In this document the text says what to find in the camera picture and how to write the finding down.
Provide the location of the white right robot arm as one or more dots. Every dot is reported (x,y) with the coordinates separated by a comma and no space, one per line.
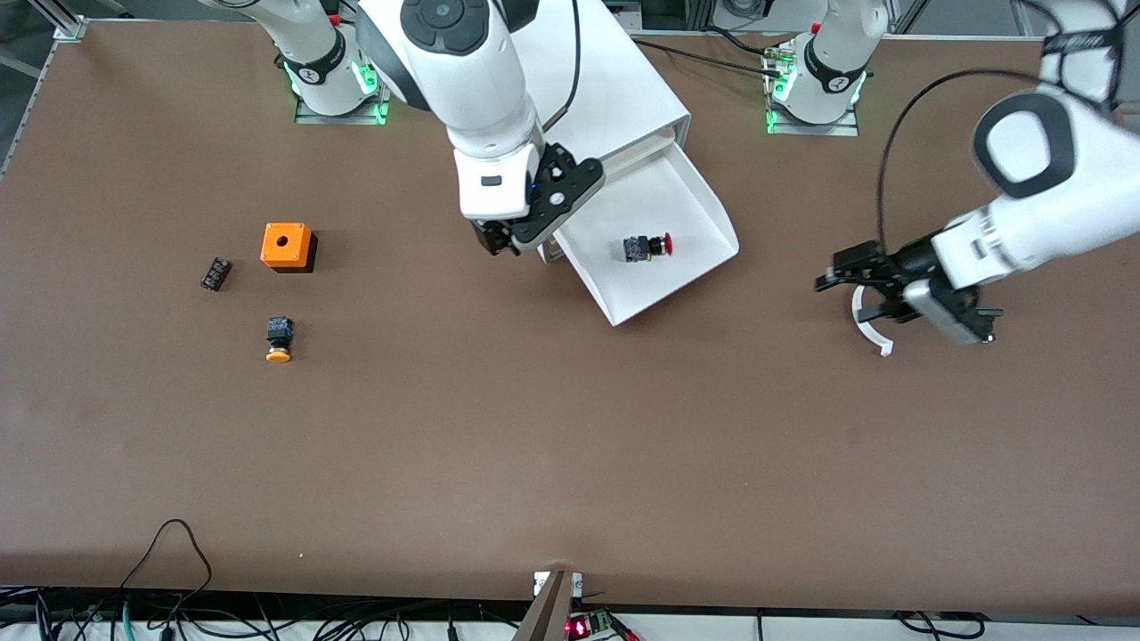
(463,80)

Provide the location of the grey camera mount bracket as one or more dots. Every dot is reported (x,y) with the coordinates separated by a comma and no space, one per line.
(550,610)

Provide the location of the white curved plastic bracket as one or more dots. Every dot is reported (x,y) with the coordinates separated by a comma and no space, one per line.
(868,331)

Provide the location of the small black terminal block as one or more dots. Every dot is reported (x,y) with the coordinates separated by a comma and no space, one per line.
(215,273)

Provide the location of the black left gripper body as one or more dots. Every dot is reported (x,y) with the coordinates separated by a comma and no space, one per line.
(909,258)

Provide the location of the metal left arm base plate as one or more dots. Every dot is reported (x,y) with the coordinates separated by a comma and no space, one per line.
(846,129)

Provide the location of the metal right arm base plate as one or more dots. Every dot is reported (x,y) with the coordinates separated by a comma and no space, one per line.
(387,107)

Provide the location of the orange box with hole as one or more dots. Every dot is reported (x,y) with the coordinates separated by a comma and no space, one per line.
(286,246)

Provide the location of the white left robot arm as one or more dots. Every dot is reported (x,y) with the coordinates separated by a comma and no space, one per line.
(1051,187)

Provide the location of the aluminium frame profile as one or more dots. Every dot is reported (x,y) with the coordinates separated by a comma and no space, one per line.
(62,22)

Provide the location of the circuit board with red light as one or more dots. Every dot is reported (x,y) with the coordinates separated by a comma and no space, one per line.
(588,625)

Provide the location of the yellow mushroom push button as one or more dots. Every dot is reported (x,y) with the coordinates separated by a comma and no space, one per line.
(279,340)

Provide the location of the red mushroom push button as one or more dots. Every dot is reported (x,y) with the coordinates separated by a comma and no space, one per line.
(646,247)

